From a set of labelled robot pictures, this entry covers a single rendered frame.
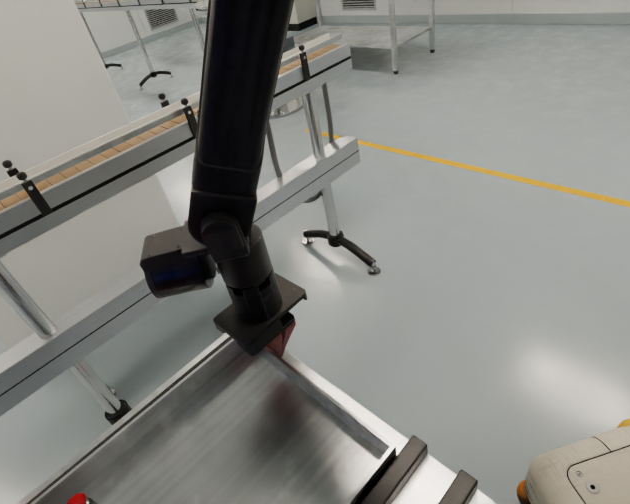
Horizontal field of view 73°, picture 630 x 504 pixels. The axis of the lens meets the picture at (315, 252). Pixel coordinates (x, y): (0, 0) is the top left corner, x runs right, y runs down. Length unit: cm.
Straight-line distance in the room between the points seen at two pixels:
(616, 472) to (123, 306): 135
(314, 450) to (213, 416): 14
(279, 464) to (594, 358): 140
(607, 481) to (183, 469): 93
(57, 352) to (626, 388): 174
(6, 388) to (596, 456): 149
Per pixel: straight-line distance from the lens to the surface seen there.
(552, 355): 174
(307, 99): 171
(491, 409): 158
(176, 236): 46
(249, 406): 58
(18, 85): 183
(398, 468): 49
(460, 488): 49
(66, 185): 126
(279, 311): 51
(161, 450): 60
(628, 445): 129
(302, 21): 702
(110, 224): 201
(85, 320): 144
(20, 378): 148
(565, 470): 121
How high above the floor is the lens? 135
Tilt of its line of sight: 38 degrees down
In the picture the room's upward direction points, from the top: 13 degrees counter-clockwise
